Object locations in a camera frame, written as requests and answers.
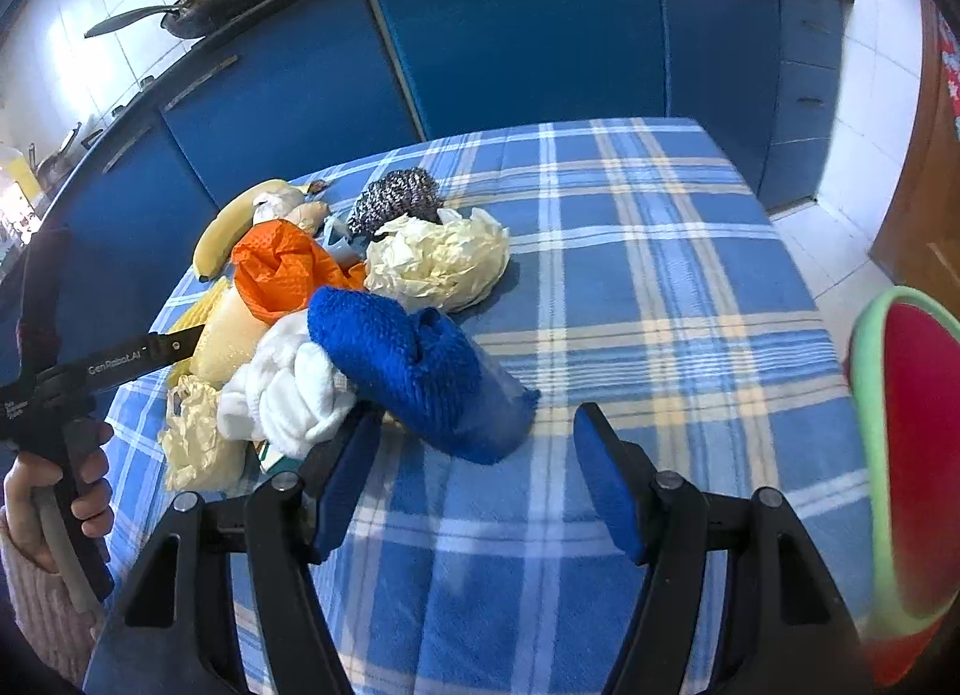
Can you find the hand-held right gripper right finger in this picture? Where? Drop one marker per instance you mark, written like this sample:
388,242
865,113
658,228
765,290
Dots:
607,470

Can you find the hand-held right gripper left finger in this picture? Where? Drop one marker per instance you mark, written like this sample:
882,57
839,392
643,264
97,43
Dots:
349,470

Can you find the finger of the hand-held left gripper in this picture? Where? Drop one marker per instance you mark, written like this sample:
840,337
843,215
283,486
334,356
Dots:
43,290
165,344

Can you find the blue knitted cloth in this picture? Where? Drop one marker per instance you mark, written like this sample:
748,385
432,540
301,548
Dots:
405,358

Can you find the orange plastic bag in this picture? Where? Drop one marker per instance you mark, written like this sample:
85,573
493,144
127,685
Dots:
277,268

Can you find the green rimmed red bin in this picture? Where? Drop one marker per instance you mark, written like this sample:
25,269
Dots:
922,440

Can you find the person's left forearm pink sleeve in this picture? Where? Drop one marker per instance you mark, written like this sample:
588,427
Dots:
37,612

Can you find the person's left hand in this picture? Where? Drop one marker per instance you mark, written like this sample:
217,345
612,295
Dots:
26,507

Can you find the yellow sponge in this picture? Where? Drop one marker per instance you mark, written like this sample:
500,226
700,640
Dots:
225,354

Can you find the white green cardboard box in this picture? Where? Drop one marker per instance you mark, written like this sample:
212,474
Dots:
274,459

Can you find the small crumpled cream bag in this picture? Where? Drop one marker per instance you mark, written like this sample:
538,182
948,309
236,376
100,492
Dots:
195,440

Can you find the white cloth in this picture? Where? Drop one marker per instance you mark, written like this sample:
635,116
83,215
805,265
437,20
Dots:
292,380

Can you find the yellow oil bottle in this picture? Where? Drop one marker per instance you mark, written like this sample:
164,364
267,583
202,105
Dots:
19,178

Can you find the small metal pan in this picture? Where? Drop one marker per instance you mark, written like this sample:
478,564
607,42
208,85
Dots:
56,166

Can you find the yellow banana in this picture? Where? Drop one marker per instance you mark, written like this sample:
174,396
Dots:
225,234

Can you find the white garlic bulb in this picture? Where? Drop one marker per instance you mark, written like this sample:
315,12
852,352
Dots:
274,202

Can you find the blue plaid tablecloth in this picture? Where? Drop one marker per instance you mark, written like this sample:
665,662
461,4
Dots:
637,290

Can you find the beige ginger root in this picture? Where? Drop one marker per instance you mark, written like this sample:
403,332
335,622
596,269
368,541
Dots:
307,215

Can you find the light blue plastic tube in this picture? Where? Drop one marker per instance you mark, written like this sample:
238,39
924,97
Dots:
341,239

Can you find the small dark wrapper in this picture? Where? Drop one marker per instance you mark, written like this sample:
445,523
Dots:
318,186

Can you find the large crumpled cream bag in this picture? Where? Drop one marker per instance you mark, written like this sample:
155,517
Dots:
442,260

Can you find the steel wool scrubber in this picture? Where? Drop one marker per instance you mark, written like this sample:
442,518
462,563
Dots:
394,200

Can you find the brown wooden door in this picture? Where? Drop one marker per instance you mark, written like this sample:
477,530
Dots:
930,215

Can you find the blue kitchen cabinet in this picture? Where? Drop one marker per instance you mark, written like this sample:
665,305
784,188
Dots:
525,43

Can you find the red printed door hanging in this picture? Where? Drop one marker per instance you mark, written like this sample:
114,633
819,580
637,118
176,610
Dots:
951,65

